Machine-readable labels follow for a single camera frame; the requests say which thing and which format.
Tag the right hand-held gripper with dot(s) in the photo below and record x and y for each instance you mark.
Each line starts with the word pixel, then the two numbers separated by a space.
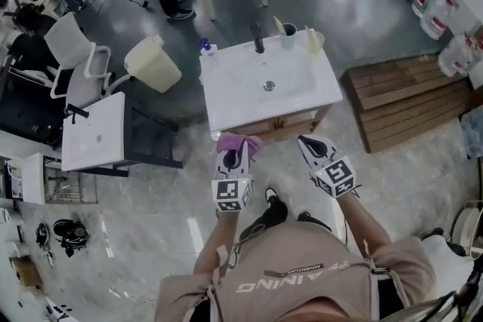
pixel 336 177

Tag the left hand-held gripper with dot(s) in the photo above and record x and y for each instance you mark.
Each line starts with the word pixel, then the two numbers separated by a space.
pixel 228 194

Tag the purple cloth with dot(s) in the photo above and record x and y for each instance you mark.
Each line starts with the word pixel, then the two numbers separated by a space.
pixel 234 141

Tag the person's left forearm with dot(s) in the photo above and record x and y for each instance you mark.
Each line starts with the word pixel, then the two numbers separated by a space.
pixel 222 233

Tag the person's right forearm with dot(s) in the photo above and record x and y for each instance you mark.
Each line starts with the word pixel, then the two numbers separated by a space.
pixel 358 218

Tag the wooden vanity with white sink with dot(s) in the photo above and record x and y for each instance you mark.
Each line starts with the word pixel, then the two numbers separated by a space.
pixel 324 117
pixel 234 94

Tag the person's left shoe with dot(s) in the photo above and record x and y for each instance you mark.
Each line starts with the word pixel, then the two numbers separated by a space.
pixel 271 194

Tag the person's black trousers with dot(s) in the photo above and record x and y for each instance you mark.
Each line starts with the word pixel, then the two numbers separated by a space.
pixel 275 215

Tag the person's beige shirt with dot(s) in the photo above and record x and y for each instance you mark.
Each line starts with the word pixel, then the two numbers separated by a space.
pixel 302 249

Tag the wooden slatted platform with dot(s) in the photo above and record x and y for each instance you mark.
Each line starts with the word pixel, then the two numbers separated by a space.
pixel 407 105

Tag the cream translucent cup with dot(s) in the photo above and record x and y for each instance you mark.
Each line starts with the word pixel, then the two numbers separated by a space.
pixel 316 45

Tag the black faucet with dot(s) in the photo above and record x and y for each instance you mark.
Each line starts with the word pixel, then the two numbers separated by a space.
pixel 257 39

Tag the cream plastic trash bin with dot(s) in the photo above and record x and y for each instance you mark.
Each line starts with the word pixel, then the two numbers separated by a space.
pixel 154 68

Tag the white rectangular basin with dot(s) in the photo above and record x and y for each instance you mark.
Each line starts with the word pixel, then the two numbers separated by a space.
pixel 92 132

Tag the clear plastic bag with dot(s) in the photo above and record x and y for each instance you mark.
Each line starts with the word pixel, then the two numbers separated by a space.
pixel 473 132

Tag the round beige bucket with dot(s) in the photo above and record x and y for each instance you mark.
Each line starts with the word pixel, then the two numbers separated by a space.
pixel 462 230

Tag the white mesh office chair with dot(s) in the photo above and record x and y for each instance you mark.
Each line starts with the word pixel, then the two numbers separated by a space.
pixel 66 41

